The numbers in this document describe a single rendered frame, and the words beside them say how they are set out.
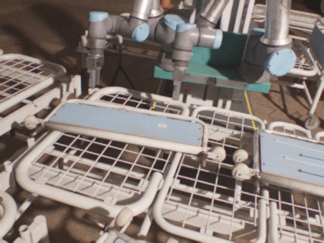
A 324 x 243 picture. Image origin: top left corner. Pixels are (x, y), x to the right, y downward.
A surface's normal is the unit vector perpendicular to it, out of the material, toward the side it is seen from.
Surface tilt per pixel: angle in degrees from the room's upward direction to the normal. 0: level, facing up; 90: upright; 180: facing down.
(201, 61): 90
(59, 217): 0
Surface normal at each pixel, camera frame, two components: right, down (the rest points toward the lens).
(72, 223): 0.10, -0.85
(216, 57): -0.12, 0.50
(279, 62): 0.14, 0.59
